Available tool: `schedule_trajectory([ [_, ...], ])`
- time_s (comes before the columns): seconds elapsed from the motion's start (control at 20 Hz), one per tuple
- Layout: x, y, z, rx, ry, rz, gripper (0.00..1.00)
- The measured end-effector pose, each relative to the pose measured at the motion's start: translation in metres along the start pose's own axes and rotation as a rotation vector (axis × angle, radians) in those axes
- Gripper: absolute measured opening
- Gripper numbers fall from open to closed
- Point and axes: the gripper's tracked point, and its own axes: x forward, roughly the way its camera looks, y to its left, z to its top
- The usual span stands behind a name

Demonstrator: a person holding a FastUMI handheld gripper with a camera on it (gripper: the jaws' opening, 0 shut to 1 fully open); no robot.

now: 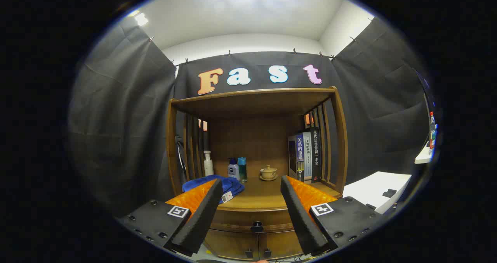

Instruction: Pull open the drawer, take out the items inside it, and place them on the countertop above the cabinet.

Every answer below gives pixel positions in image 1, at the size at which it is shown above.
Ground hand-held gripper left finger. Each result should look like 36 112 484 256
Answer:
116 179 224 257

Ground white table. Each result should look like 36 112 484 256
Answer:
342 171 412 215

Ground clear bottle red label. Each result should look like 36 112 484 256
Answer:
428 111 437 157

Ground wooden cabinet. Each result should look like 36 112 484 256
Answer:
166 86 348 261

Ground pale spine book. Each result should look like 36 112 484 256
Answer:
302 132 313 183

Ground beige lidded teacup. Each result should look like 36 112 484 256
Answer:
259 165 278 181

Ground wooden drawer with black knob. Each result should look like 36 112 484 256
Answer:
210 207 301 233

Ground black backdrop cloth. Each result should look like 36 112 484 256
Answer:
68 16 437 217

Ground white pump bottle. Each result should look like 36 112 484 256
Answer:
203 151 214 176

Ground white lotion bottle blue cap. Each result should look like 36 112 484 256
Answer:
228 158 240 181

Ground small white shelf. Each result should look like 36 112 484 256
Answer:
414 141 433 164

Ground blue folded towel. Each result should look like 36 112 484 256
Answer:
182 174 245 204

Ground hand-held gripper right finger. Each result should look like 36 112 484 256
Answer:
280 175 383 256

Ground loose floor cables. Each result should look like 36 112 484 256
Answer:
268 255 311 263

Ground wooden countertop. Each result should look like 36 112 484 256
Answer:
182 176 342 211

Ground blue spine book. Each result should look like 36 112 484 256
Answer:
288 133 305 182

